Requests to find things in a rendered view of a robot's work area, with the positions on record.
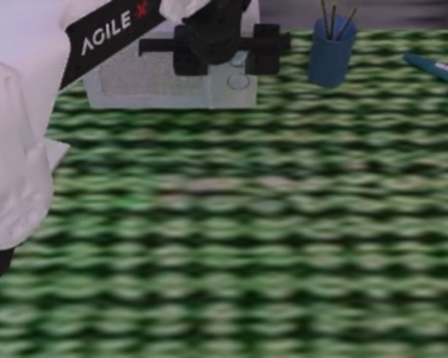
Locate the blue pen holder cup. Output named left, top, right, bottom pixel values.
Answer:
left=307, top=16, right=359, bottom=90

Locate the thin dark yellow-tipped pencil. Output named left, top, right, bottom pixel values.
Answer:
left=329, top=2, right=338, bottom=40
left=320, top=0, right=330, bottom=40
left=337, top=5, right=360, bottom=40

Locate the teal tool with white label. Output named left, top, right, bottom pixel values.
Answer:
left=402, top=52, right=448, bottom=91

